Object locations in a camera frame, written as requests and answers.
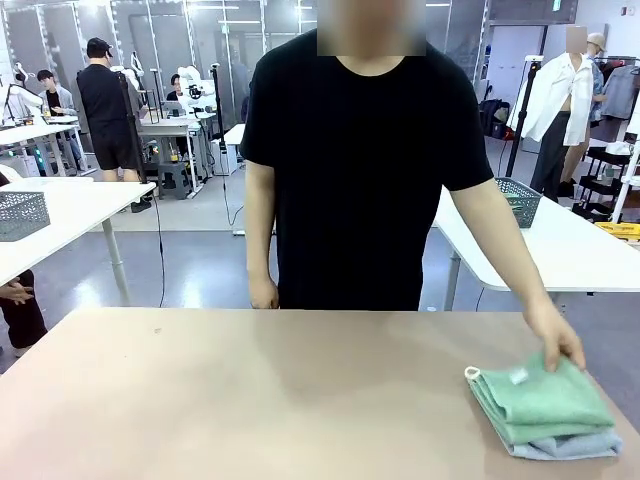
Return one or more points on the person right hand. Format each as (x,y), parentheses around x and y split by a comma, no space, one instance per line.
(263,292)

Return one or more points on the person left hand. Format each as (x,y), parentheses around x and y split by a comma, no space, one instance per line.
(552,332)

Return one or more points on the green towel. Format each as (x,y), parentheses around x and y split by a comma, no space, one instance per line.
(540,400)

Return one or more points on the blue towel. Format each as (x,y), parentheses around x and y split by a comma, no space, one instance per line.
(575,447)

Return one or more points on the person right forearm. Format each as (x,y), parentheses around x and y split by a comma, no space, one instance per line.
(261,250)

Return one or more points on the person left forearm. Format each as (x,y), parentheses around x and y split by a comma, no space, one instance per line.
(520,275)

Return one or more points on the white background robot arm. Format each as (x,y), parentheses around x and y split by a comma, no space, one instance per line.
(132,70)
(192,85)
(20,92)

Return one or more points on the dark grey perforated basket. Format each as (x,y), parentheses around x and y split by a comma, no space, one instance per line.
(525,210)

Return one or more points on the white rounded table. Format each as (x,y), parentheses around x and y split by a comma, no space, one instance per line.
(75,210)
(575,250)

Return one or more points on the yellow flat item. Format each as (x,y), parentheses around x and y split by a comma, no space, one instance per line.
(620,229)

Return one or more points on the person in black t-shirt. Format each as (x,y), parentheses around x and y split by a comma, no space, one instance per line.
(350,175)

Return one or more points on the grey step stool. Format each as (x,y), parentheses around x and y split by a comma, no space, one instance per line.
(172,175)

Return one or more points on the black trolley cart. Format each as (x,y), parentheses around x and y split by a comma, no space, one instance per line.
(602,186)

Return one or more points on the white desk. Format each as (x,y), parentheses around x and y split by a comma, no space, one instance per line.
(234,134)
(35,131)
(170,122)

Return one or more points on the black tripod pole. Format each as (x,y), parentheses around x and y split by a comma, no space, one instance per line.
(218,125)

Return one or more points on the seated person black top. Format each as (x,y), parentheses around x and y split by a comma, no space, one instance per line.
(175,90)

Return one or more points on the black bag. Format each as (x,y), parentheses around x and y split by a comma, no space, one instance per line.
(495,117)

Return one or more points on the black light stand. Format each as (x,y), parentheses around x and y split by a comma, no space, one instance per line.
(526,100)

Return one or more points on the person black cap and shorts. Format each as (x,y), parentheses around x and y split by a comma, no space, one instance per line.
(105,110)

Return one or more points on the seated person black trousers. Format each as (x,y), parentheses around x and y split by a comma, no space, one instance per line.
(22,320)

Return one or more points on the denim jacket on rack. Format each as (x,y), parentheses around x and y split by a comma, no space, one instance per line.
(620,92)

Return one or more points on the seated person grey jacket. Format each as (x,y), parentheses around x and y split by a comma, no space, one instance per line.
(57,100)

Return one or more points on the black camera stand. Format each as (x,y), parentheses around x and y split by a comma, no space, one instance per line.
(132,125)

